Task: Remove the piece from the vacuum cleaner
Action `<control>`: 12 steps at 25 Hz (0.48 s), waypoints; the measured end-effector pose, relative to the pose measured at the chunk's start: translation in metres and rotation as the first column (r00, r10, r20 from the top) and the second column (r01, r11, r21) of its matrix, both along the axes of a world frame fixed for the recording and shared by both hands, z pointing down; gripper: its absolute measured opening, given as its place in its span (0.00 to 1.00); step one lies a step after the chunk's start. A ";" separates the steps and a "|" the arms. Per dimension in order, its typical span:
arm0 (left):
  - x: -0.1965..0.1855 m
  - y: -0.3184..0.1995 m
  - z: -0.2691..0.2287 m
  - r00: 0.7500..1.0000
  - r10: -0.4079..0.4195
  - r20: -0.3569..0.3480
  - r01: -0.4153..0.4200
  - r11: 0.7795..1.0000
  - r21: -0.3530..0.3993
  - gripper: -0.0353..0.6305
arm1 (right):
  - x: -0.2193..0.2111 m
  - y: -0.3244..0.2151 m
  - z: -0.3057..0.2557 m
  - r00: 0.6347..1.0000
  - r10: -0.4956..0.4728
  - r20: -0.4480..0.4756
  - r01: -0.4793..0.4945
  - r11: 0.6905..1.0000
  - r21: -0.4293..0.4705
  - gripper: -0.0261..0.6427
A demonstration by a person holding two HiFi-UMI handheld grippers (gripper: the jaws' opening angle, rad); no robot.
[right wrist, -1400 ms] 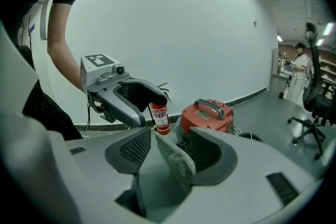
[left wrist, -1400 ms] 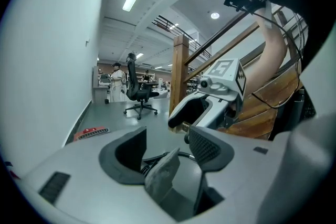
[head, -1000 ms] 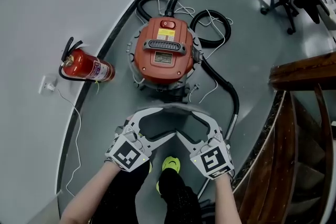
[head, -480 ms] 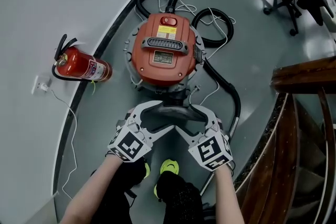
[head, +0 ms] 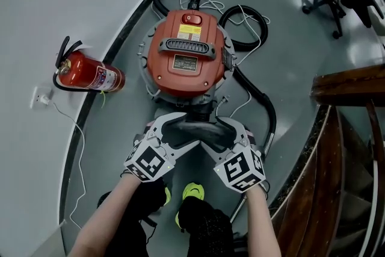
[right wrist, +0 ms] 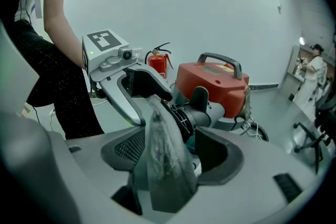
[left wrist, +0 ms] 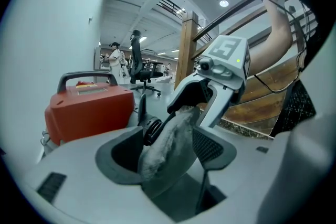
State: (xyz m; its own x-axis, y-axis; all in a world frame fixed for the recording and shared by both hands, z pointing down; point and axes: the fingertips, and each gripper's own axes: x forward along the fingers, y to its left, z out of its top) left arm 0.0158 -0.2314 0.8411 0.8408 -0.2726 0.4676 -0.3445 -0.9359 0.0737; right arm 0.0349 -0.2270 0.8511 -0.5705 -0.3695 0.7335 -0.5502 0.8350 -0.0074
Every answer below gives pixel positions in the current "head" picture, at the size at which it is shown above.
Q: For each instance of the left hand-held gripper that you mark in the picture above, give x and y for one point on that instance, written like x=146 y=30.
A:
x=150 y=161

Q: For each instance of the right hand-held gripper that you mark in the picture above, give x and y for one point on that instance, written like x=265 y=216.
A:
x=240 y=170

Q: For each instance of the black vacuum nozzle piece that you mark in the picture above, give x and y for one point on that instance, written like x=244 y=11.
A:
x=198 y=129

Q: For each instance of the red vacuum cleaner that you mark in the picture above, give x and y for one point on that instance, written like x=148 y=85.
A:
x=186 y=75

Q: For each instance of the person's right forearm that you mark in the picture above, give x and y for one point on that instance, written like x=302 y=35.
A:
x=261 y=219

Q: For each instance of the person's left forearm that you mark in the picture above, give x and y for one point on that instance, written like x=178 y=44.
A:
x=102 y=219

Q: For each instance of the person's right yellow shoe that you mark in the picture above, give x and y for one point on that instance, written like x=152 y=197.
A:
x=192 y=191

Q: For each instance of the person's yellow shoe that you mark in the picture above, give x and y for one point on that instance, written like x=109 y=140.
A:
x=192 y=191
x=167 y=195

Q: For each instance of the person's left yellow shoe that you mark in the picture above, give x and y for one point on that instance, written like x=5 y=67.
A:
x=167 y=195

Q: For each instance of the person's left black trouser leg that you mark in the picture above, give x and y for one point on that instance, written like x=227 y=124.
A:
x=144 y=204

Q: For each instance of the person's black trouser leg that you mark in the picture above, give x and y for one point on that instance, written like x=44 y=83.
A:
x=207 y=231
x=144 y=204

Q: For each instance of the person's right black trouser leg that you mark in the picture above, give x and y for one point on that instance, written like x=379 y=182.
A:
x=207 y=231

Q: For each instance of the red fire extinguisher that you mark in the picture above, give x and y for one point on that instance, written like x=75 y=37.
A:
x=87 y=72

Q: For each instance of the wooden stair railing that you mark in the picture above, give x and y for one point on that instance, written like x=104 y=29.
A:
x=337 y=159

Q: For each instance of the white wall socket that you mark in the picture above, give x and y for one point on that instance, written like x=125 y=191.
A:
x=40 y=97

